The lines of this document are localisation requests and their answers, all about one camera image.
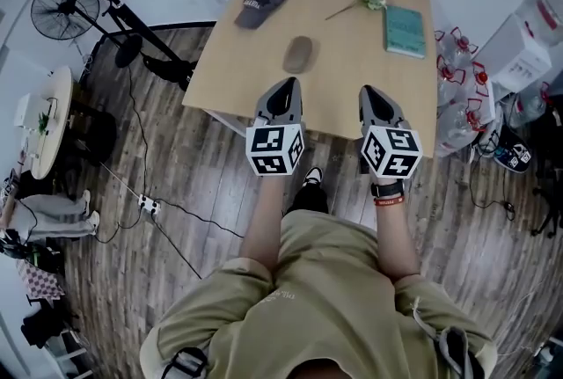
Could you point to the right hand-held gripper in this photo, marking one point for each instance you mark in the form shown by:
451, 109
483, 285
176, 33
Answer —
391, 153

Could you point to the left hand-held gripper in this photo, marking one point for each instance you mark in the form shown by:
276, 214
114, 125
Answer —
272, 148

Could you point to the brown oval object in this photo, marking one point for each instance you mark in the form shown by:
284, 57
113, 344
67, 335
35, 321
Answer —
298, 54

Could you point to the person's right forearm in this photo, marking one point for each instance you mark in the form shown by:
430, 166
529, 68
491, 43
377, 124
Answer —
396, 241

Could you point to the person's left forearm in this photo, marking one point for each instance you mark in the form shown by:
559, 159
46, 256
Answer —
264, 223

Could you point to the black wristwatch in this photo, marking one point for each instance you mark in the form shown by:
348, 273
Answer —
387, 189

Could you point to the person's black white sneaker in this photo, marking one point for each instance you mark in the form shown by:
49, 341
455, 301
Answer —
313, 177

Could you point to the pile of clear water bottles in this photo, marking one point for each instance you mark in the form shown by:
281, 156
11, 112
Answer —
462, 104

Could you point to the teal book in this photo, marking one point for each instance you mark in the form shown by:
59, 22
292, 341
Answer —
405, 32

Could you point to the red wristband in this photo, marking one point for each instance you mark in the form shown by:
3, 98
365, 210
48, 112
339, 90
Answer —
389, 201

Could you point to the person's black trouser leg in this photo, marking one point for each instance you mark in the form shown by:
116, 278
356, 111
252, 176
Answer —
308, 199

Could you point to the grey baseball cap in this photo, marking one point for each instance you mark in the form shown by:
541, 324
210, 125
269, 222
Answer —
259, 8

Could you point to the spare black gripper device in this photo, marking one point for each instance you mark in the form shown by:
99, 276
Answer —
514, 153

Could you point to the white box appliance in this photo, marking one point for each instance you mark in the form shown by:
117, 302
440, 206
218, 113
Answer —
514, 56

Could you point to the white power strip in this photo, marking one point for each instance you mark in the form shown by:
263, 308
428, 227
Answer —
149, 203

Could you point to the black coat rack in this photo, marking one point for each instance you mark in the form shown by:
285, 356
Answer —
132, 21

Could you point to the black round stool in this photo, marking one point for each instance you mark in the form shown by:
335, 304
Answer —
94, 135

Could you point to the black chair base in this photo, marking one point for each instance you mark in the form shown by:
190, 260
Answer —
547, 210

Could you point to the large clear water jug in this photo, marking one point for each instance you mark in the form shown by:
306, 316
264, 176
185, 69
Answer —
543, 8

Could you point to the person's olive shirt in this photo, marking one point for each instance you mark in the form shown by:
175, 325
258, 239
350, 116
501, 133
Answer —
316, 298

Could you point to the round white side table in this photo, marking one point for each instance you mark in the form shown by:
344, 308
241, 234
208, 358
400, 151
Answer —
55, 135

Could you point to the black standing fan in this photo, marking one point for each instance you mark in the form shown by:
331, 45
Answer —
66, 8

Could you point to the small green plant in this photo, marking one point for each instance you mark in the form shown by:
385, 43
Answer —
43, 122

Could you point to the small white box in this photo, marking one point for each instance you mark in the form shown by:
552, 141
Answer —
27, 111

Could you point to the checkered tablecloth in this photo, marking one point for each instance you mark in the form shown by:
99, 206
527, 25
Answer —
39, 280

